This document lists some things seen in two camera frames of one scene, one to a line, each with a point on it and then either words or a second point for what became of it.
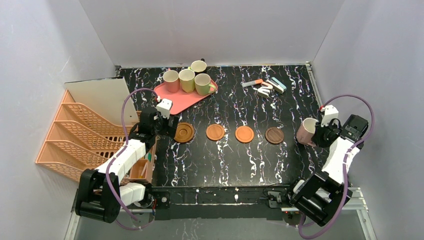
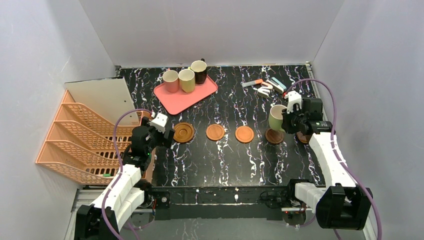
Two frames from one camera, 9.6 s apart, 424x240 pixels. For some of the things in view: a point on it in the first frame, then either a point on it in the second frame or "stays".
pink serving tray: x=180 y=99 stays
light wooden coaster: x=244 y=134 stays
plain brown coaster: x=215 y=132 stays
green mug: x=202 y=85 to x=275 y=117
